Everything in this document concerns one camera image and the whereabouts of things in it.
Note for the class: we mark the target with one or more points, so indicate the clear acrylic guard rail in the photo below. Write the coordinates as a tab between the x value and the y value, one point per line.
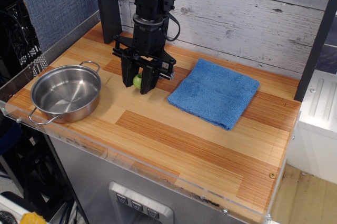
236	172

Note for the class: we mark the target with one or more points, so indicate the steel pot with handles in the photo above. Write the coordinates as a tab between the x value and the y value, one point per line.
68	93

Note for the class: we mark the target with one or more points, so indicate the dark grey left post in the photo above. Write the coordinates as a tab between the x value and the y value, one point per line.
110	19

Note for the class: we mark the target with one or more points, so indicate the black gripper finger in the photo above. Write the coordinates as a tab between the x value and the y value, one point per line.
130	68
150	76

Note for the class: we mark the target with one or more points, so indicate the green handled grey spatula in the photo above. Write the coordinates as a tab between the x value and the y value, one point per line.
137	81

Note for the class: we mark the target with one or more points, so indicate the black crate with cables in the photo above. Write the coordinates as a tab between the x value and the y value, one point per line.
19	43

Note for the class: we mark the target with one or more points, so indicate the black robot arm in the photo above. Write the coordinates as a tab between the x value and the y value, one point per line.
153	10

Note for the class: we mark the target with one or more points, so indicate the white appliance on right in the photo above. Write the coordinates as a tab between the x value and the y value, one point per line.
313	147

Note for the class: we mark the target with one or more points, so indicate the grey toy kitchen cabinet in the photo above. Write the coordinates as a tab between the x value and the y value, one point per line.
90	177

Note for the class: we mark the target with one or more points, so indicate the silver button panel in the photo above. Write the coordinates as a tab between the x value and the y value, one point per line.
133	207

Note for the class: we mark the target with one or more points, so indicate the dark grey right post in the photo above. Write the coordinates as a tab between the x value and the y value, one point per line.
318	44

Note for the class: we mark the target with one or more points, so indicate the dark grey post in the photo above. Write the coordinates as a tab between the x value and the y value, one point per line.
318	44
110	19

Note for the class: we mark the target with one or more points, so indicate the yellow black object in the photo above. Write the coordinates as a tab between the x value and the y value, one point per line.
32	218

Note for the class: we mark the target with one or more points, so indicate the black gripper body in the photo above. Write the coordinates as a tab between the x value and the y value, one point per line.
147	44

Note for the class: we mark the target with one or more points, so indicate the blue cloth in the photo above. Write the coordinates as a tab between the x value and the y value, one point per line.
214	93

